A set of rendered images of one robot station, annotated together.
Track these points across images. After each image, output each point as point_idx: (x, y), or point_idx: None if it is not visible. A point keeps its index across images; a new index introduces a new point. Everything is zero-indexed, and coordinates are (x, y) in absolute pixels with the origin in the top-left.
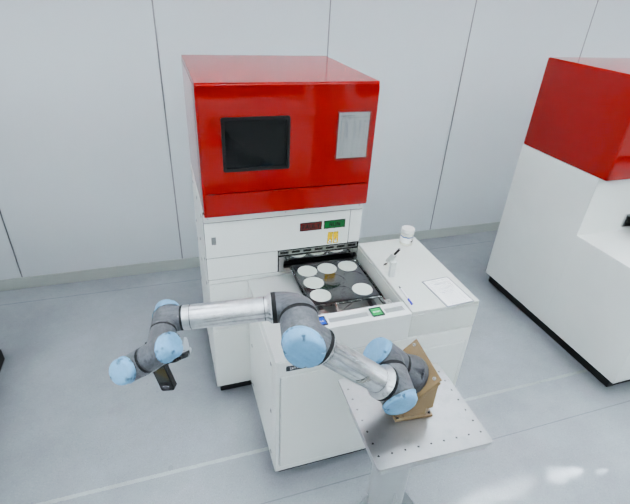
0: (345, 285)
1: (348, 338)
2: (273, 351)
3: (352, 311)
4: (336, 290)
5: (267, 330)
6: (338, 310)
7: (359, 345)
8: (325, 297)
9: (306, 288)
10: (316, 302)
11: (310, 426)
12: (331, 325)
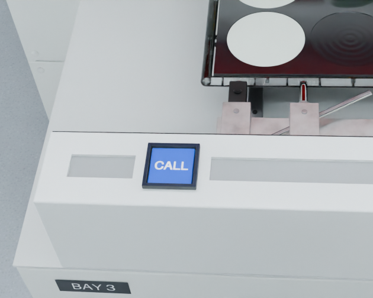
0: None
1: (283, 248)
2: (30, 216)
3: (327, 146)
4: (334, 28)
5: (55, 129)
6: (296, 117)
7: (333, 273)
8: (278, 50)
9: (230, 2)
10: (235, 65)
11: None
12: (208, 195)
